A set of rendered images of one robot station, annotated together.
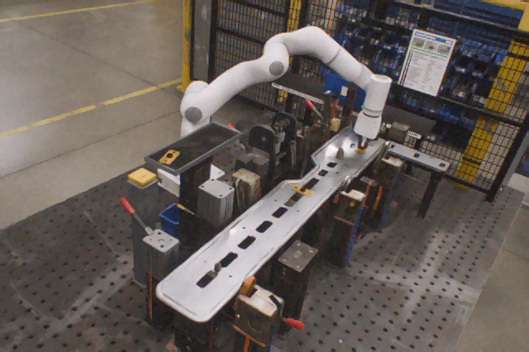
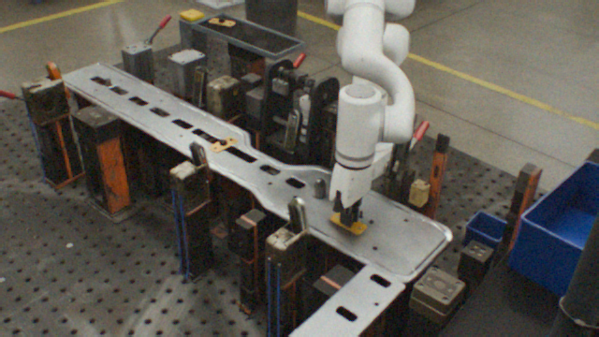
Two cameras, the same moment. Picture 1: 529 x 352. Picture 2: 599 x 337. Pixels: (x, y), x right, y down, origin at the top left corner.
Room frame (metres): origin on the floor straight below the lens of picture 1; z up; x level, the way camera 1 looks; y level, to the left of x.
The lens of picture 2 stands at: (1.91, -1.48, 1.91)
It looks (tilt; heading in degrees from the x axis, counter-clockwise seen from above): 35 degrees down; 101
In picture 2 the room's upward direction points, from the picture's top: 2 degrees clockwise
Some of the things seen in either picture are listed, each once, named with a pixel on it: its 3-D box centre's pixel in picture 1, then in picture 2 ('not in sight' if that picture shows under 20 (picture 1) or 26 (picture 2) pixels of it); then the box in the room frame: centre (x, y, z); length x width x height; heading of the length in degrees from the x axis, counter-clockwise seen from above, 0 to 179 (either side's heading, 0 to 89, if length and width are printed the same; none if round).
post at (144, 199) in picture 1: (144, 234); (197, 77); (1.14, 0.38, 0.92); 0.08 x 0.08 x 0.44; 62
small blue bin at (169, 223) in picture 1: (176, 221); not in sight; (1.44, 0.35, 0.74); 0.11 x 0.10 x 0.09; 152
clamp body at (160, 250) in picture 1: (160, 283); (142, 95); (0.97, 0.28, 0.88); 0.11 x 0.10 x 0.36; 62
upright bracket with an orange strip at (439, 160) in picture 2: (327, 137); (428, 220); (1.99, -0.26, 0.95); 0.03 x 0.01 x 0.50; 152
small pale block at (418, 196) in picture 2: (328, 153); (410, 241); (1.96, -0.28, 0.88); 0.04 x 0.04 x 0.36; 62
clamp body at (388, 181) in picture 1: (381, 192); (284, 290); (1.69, -0.51, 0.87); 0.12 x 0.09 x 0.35; 62
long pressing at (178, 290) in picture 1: (301, 195); (216, 144); (1.40, -0.14, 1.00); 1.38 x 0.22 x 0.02; 152
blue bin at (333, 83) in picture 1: (355, 90); (583, 227); (2.30, -0.40, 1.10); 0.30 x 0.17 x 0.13; 57
